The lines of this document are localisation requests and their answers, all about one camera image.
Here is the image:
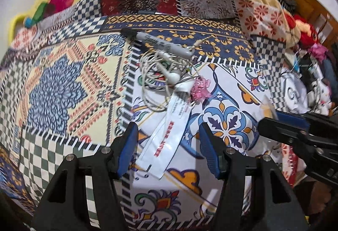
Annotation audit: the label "red plush toy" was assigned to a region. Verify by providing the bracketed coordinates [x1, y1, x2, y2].
[286, 15, 320, 47]

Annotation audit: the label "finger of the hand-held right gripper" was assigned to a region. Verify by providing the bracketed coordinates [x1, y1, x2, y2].
[276, 111, 338, 142]
[257, 118, 325, 158]

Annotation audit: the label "yellow foam tube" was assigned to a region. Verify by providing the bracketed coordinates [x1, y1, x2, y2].
[8, 13, 28, 47]

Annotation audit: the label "patchwork bedsheet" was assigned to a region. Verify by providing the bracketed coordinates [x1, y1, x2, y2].
[0, 0, 288, 231]

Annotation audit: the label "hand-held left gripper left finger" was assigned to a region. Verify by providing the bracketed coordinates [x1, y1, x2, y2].
[32, 122, 139, 231]

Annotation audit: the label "pink charm figure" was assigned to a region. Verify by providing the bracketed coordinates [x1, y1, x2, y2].
[191, 77, 212, 102]

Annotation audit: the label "grey marker pen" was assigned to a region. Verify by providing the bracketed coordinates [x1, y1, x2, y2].
[121, 28, 194, 58]

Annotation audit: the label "white earphones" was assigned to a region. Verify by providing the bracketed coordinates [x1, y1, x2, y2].
[139, 36, 212, 111]

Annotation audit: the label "wooden bed headboard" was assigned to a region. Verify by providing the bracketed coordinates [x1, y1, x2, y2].
[276, 0, 338, 47]

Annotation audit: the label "long white paper wrapper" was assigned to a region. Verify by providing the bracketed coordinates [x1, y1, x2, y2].
[137, 111, 191, 179]

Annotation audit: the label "white paper tag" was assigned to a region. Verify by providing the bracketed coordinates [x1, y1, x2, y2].
[169, 94, 192, 118]

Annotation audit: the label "clear plastic wrapper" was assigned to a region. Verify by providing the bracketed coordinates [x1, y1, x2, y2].
[260, 95, 278, 118]

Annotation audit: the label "white cow plush toy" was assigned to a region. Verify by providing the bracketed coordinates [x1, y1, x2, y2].
[314, 83, 333, 113]

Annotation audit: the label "pink plush toy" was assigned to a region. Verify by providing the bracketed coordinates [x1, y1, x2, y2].
[309, 44, 328, 63]

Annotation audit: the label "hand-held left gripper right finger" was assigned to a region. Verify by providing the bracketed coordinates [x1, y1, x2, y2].
[199, 122, 308, 231]

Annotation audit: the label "white cloth with circle print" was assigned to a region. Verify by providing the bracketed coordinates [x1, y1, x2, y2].
[280, 70, 309, 113]

